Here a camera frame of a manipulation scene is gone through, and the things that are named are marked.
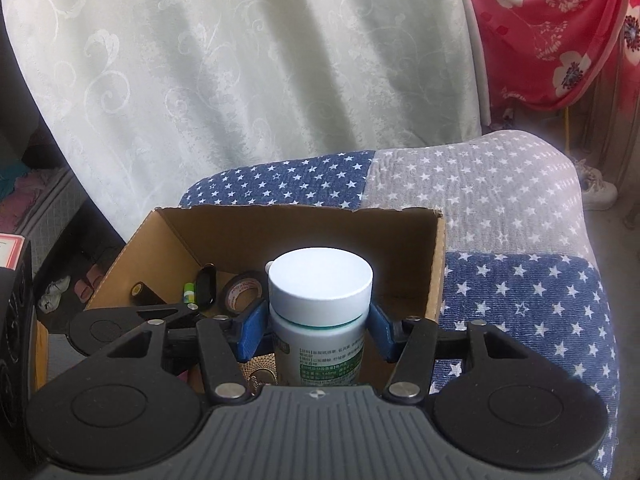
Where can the black key fob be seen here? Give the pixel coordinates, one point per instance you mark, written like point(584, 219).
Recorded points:
point(205, 285)

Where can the small green tube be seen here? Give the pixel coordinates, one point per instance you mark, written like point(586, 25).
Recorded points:
point(189, 291)

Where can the pink purple cloth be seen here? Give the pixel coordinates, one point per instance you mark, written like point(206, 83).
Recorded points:
point(25, 185)

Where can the red white carton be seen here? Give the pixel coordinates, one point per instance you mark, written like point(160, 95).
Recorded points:
point(10, 250)

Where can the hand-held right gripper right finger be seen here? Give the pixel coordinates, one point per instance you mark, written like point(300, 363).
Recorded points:
point(384, 335)

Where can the black tape roll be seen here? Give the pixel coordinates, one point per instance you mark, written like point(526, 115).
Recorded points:
point(229, 290)

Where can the pink floral cloth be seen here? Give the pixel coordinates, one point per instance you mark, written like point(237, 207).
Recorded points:
point(550, 35)

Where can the white black shoe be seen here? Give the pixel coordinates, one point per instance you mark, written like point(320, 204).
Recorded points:
point(55, 292)

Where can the brown cardboard box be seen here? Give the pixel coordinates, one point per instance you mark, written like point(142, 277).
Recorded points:
point(300, 230)

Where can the dark pink slippers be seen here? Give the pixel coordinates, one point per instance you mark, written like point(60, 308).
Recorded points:
point(90, 285)

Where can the small black bottle gold cap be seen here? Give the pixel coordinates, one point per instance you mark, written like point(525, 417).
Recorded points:
point(145, 294)

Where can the patchwork star blanket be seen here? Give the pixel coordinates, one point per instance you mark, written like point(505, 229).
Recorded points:
point(500, 210)

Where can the white patterned curtain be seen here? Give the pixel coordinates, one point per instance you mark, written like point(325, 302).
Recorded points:
point(250, 60)

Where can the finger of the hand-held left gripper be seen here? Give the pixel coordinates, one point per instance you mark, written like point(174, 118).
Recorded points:
point(182, 316)

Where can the white quilted mattress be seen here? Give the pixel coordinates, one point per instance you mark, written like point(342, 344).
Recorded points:
point(55, 210)

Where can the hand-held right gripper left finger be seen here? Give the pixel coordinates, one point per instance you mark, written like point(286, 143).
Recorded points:
point(252, 332)

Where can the white sneaker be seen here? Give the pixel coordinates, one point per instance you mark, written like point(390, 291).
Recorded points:
point(597, 192)

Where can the white pill bottle green label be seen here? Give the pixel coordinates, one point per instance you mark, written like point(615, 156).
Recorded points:
point(320, 285)

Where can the black patterned box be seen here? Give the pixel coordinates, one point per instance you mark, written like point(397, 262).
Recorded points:
point(15, 335)

